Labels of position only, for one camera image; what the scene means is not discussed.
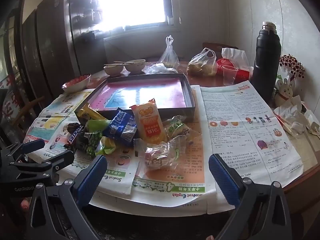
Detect plastic bag of fried food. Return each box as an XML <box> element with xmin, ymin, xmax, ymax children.
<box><xmin>187</xmin><ymin>48</ymin><xmax>217</xmax><ymax>77</ymax></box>

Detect crumpled white tissues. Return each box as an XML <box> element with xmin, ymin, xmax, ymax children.
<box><xmin>274</xmin><ymin>96</ymin><xmax>313</xmax><ymax>133</ymax></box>

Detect blue cookie packet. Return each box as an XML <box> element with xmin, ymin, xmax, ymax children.
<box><xmin>102</xmin><ymin>108</ymin><xmax>138</xmax><ymax>147</ymax></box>

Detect pink book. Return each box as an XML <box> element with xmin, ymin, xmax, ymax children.
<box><xmin>87</xmin><ymin>77</ymin><xmax>191</xmax><ymax>109</ymax></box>

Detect window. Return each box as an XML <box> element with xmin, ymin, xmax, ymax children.
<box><xmin>89</xmin><ymin>0</ymin><xmax>174</xmax><ymax>32</ymax></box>

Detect wooden chair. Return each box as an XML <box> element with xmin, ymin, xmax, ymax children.
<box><xmin>15</xmin><ymin>97</ymin><xmax>45</xmax><ymax>127</ymax></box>

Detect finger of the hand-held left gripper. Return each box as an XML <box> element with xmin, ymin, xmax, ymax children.
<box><xmin>9</xmin><ymin>149</ymin><xmax>75</xmax><ymax>180</ymax></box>
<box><xmin>0</xmin><ymin>139</ymin><xmax>45</xmax><ymax>162</ymax></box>

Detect wooden chair carved back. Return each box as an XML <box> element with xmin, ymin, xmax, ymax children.
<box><xmin>202</xmin><ymin>42</ymin><xmax>238</xmax><ymax>51</ymax></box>

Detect brown chocolate bar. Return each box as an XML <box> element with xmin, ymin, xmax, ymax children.
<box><xmin>65</xmin><ymin>122</ymin><xmax>87</xmax><ymax>145</ymax></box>

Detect white ceramic bowl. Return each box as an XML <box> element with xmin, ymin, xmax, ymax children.
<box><xmin>124</xmin><ymin>59</ymin><xmax>146</xmax><ymax>73</ymax></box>
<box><xmin>103</xmin><ymin>64</ymin><xmax>125</xmax><ymax>77</ymax></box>

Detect dark tall cabinet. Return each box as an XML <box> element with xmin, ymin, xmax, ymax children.
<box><xmin>20</xmin><ymin>0</ymin><xmax>53</xmax><ymax>103</ymax></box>

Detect glass door red lettering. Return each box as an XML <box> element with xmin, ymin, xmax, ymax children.
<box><xmin>0</xmin><ymin>7</ymin><xmax>28</xmax><ymax>130</ymax></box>

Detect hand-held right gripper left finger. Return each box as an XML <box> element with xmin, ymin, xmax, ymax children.
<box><xmin>26</xmin><ymin>154</ymin><xmax>108</xmax><ymax>240</ymax></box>

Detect red white flower decoration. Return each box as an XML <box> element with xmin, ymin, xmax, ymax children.
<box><xmin>279</xmin><ymin>54</ymin><xmax>305</xmax><ymax>79</ymax></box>

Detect crumpled clear plastic bag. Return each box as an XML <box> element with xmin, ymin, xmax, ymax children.
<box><xmin>142</xmin><ymin>64</ymin><xmax>173</xmax><ymax>75</ymax></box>

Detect dark green pea packet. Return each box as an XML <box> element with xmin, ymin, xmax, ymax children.
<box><xmin>75</xmin><ymin>131</ymin><xmax>103</xmax><ymax>159</ymax></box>

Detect tied clear plastic bag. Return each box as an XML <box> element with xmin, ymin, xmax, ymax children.
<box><xmin>158</xmin><ymin>35</ymin><xmax>180</xmax><ymax>68</ymax></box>

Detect clear plastic cup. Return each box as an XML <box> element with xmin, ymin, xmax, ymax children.
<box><xmin>222</xmin><ymin>65</ymin><xmax>239</xmax><ymax>87</ymax></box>

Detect red patterned bowl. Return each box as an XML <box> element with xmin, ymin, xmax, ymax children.
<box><xmin>62</xmin><ymin>74</ymin><xmax>92</xmax><ymax>93</ymax></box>

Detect clear green snack packet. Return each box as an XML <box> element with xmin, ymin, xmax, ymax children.
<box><xmin>95</xmin><ymin>136</ymin><xmax>118</xmax><ymax>156</ymax></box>

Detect wooden rabbit ornament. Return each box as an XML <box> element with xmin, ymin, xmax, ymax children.
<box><xmin>275</xmin><ymin>76</ymin><xmax>297</xmax><ymax>108</ymax></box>

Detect red tissue pack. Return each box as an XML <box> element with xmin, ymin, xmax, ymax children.
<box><xmin>216</xmin><ymin>47</ymin><xmax>253</xmax><ymax>80</ymax></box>

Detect light green snack packet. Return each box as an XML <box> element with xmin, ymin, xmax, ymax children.
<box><xmin>85</xmin><ymin>119</ymin><xmax>113</xmax><ymax>136</ymax></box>

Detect person's left hand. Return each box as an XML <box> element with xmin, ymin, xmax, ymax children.
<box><xmin>20</xmin><ymin>197</ymin><xmax>32</xmax><ymax>212</ymax></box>

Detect orange corn sausage packet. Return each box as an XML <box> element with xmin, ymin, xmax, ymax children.
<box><xmin>130</xmin><ymin>98</ymin><xmax>167</xmax><ymax>144</ymax></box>

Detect dark refrigerator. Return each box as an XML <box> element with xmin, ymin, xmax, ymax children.
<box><xmin>35</xmin><ymin>0</ymin><xmax>105</xmax><ymax>98</ymax></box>

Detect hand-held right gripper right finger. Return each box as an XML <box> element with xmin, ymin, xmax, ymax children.
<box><xmin>208</xmin><ymin>153</ymin><xmax>293</xmax><ymax>240</ymax></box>

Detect yellow snack packet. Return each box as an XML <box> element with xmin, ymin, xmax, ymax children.
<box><xmin>76</xmin><ymin>103</ymin><xmax>108</xmax><ymax>120</ymax></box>

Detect clear rice cracker packet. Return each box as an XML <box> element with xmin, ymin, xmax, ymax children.
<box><xmin>180</xmin><ymin>126</ymin><xmax>202</xmax><ymax>143</ymax></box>
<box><xmin>162</xmin><ymin>115</ymin><xmax>192</xmax><ymax>140</ymax></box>

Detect brown cake clear wrapper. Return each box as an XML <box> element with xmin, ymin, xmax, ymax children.
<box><xmin>133</xmin><ymin>135</ymin><xmax>187</xmax><ymax>172</ymax></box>

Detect dark shallow cardboard box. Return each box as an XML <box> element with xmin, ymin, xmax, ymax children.
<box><xmin>74</xmin><ymin>73</ymin><xmax>196</xmax><ymax>123</ymax></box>

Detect black thermos bottle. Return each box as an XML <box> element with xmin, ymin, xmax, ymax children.
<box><xmin>251</xmin><ymin>21</ymin><xmax>282</xmax><ymax>95</ymax></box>

